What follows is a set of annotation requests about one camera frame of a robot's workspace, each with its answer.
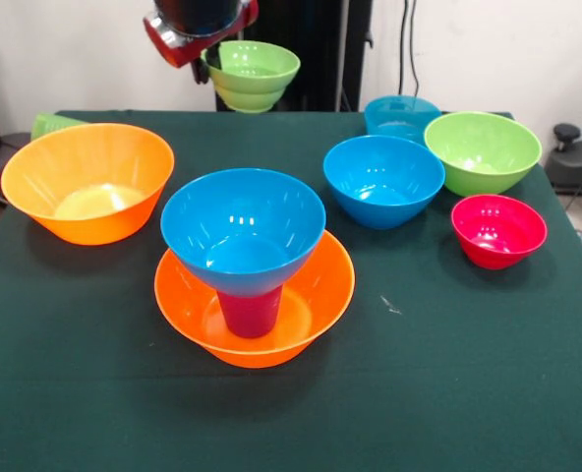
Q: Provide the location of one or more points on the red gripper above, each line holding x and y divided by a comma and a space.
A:
183, 49

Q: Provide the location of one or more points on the small green plastic bowl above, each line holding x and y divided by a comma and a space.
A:
256, 69

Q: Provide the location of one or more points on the blue plastic bowl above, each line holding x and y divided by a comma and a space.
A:
242, 206
382, 172

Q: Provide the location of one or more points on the green plastic cup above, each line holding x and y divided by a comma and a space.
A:
50, 125

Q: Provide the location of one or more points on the purple plastic cup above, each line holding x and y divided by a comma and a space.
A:
249, 314

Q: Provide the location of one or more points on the large orange plastic bowl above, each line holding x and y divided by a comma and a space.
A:
84, 157
325, 295

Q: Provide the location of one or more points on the small translucent blue bowl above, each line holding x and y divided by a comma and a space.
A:
401, 115

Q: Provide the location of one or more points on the large green plastic bowl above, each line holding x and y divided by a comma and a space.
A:
483, 142

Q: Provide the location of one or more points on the small pink plastic bowl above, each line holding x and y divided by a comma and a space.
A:
497, 226

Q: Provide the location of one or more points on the black stand base with knob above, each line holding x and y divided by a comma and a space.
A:
581, 162

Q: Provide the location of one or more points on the dark green table cloth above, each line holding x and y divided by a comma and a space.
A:
438, 393

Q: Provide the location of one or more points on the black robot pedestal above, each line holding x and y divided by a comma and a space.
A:
320, 49

